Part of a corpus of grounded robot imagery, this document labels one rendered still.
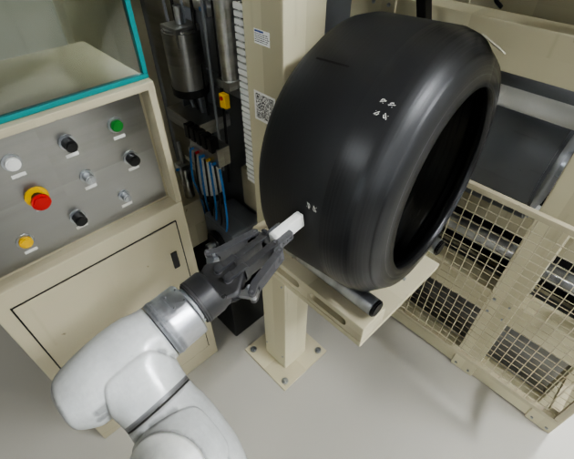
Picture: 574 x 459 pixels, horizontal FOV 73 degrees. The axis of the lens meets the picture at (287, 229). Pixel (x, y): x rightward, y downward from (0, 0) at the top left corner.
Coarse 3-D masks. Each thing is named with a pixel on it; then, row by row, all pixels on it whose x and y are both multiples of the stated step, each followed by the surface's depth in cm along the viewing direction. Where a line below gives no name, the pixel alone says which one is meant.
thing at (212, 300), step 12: (216, 264) 63; (192, 276) 59; (204, 276) 59; (216, 276) 61; (240, 276) 61; (180, 288) 59; (192, 288) 57; (204, 288) 57; (216, 288) 60; (228, 288) 60; (240, 288) 60; (204, 300) 57; (216, 300) 58; (228, 300) 59; (204, 312) 57; (216, 312) 58
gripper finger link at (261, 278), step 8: (280, 248) 64; (272, 256) 63; (280, 256) 63; (264, 264) 62; (272, 264) 62; (280, 264) 64; (264, 272) 61; (272, 272) 63; (256, 280) 60; (264, 280) 61; (256, 288) 59
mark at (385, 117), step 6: (384, 96) 58; (378, 102) 58; (384, 102) 58; (390, 102) 58; (396, 102) 58; (378, 108) 58; (384, 108) 58; (390, 108) 58; (372, 114) 58; (378, 114) 58; (384, 114) 58; (390, 114) 58; (384, 120) 58
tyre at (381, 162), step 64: (320, 64) 65; (384, 64) 60; (448, 64) 60; (320, 128) 63; (384, 128) 58; (448, 128) 99; (320, 192) 64; (384, 192) 60; (448, 192) 101; (320, 256) 73; (384, 256) 70
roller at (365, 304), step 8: (304, 264) 100; (320, 272) 96; (328, 280) 95; (336, 288) 94; (344, 288) 92; (344, 296) 93; (352, 296) 91; (360, 296) 90; (368, 296) 90; (360, 304) 90; (368, 304) 89; (376, 304) 88; (368, 312) 89; (376, 312) 90
